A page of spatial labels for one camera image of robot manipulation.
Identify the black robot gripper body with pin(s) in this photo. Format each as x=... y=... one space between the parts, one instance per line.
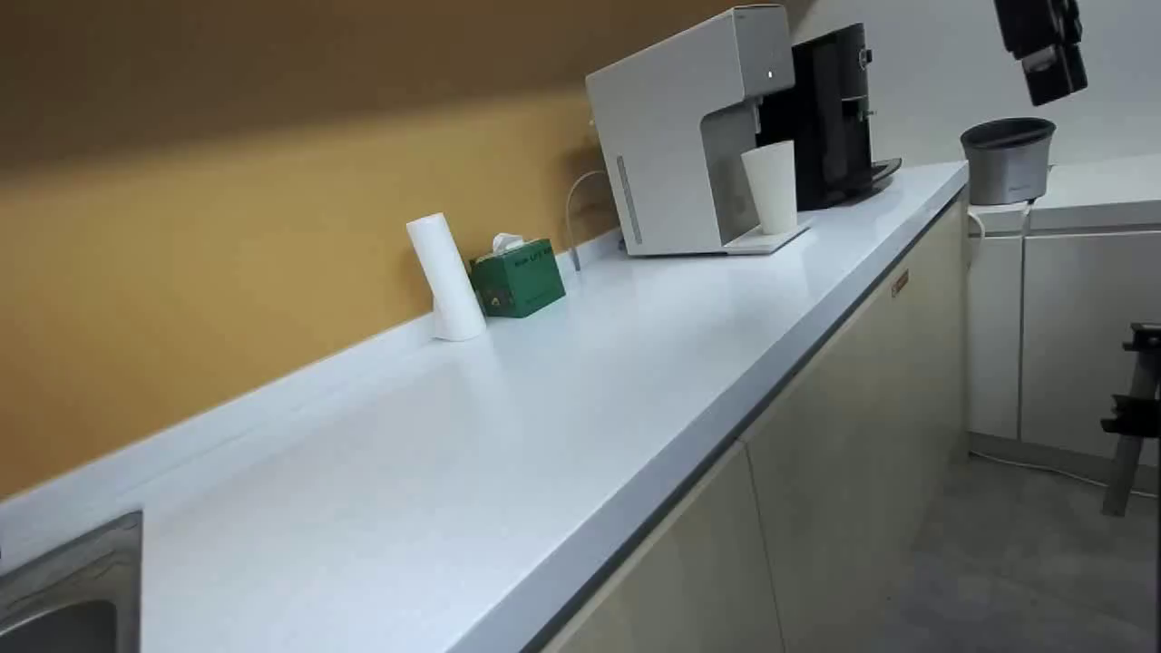
x=1038 y=47

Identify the silver white coffeemaker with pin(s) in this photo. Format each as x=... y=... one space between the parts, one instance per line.
x=667 y=133

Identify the grey metal pot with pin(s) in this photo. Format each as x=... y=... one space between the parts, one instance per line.
x=1006 y=163

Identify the black coffee machine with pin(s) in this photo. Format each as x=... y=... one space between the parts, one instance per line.
x=837 y=120

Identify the white side cabinet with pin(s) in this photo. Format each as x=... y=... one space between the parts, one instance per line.
x=1091 y=339

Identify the white paper cup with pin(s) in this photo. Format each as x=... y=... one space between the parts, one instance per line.
x=769 y=187

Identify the black tripod stand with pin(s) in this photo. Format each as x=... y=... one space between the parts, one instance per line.
x=1135 y=420

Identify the beige base cabinet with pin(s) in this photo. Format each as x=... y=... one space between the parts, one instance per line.
x=848 y=422

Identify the green tissue box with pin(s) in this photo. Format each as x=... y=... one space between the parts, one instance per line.
x=521 y=280

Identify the white paper towel roll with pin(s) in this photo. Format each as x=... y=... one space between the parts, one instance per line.
x=443 y=278

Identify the stainless steel sink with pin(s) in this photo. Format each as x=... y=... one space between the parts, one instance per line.
x=74 y=592

